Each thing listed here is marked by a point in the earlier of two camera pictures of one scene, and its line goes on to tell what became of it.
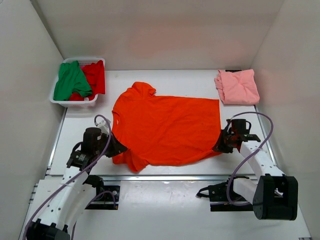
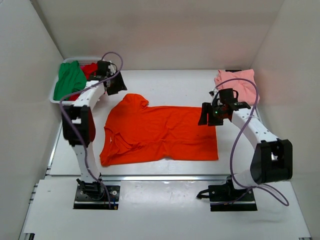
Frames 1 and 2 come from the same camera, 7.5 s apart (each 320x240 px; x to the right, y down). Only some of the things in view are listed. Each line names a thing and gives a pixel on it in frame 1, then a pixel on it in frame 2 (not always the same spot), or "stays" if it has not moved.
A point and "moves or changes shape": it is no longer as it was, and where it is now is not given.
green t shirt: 71,79 stays
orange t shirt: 159,130 moves or changes shape
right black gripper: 219,147 -> 207,107
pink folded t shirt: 238,87 stays
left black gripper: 117,147 -> 120,85
